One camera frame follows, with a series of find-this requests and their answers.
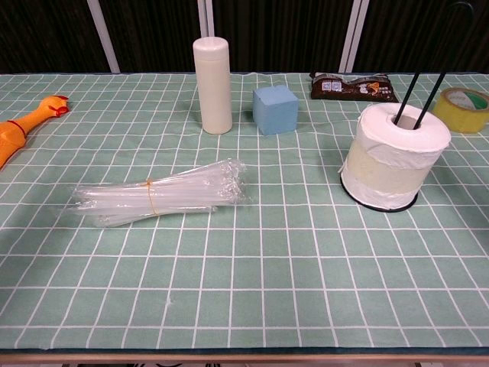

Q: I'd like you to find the white toilet paper roll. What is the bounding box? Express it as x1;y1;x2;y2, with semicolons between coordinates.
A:
341;102;451;209

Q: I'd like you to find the black wire roll holder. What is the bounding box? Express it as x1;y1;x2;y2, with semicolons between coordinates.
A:
338;2;478;213

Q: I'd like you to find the green checked tablecloth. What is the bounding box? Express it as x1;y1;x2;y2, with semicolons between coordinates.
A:
0;71;489;351

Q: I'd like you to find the blue foam cube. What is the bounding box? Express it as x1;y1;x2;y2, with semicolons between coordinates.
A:
252;86;300;136

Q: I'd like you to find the bundle of clear straws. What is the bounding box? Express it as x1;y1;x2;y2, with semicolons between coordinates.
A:
71;158;253;229

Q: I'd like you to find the white cylindrical bottle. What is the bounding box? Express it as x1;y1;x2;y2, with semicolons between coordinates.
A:
192;37;233;135

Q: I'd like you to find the brown snack packet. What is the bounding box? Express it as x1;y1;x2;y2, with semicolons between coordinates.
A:
308;71;398;103

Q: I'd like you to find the dark ribbed partition panel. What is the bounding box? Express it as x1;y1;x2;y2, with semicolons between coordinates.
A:
0;0;112;74
353;0;489;73
93;0;204;73
212;0;360;73

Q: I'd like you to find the yellow tape roll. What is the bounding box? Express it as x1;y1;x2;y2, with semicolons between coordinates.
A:
432;87;489;134

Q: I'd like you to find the orange rubber chicken toy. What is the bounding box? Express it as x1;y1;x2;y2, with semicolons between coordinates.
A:
0;95;71;170

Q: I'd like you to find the white partition frame post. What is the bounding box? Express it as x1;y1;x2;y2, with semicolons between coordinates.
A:
338;0;370;73
197;0;215;41
86;0;121;73

